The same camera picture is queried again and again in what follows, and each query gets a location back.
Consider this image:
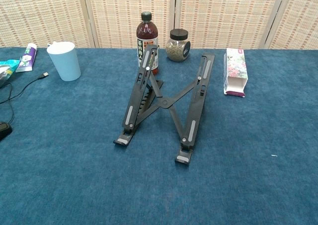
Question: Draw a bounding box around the black computer mouse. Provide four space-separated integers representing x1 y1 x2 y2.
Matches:
0 121 13 142

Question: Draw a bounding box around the glass jar black lid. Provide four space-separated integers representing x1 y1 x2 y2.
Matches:
165 29 191 62

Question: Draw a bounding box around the purple white toothpaste tube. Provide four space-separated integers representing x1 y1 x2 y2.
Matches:
15 43 38 73

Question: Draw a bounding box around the black folding stand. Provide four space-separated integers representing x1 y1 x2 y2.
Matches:
113 45 216 164

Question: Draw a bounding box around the floral paper box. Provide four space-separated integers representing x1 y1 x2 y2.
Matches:
223 48 249 98

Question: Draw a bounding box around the black mouse usb cable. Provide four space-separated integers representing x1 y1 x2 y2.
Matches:
0 72 49 124

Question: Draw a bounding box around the bamboo folding screen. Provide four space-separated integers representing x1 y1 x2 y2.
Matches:
0 0 318 50

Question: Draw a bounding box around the dark tea bottle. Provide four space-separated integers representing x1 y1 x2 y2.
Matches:
136 11 159 76

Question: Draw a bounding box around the blue felt table cover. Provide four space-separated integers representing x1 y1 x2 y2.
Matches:
0 47 318 225

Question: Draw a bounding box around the light blue plastic cup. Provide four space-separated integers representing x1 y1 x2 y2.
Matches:
46 41 82 82

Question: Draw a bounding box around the teal snack bag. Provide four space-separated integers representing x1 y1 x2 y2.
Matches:
0 59 20 88

